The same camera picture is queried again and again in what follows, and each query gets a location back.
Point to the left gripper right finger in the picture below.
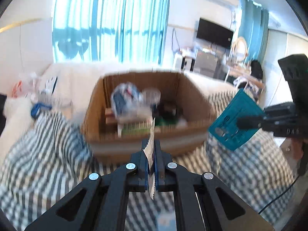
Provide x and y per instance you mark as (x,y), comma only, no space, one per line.
(203,201)

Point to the blue curtain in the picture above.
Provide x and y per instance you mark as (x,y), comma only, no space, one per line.
(110,30)

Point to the wrapped blue bundle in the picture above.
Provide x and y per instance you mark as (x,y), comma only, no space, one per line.
(126,99)

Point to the teal card package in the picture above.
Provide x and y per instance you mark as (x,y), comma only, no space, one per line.
(225,128)

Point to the clear plastic jar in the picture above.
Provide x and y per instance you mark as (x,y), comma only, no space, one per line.
(151,96)

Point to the white orange plastic bag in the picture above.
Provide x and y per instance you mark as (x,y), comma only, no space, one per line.
(30,86)

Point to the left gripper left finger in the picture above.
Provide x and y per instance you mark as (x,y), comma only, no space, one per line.
(99,202)

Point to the brown cardboard box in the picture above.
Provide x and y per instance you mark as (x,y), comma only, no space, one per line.
(182,117)

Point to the black wall television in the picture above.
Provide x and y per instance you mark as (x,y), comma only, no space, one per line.
(214,33)

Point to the round vanity mirror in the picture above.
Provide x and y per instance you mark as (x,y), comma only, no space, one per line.
(239,50)

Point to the white fluffy blanket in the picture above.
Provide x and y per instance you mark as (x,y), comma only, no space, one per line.
(70,84)

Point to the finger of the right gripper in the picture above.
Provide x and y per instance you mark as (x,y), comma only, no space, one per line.
(287,108)
(250,122)

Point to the wooden block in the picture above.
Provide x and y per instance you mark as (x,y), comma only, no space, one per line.
(110,117)

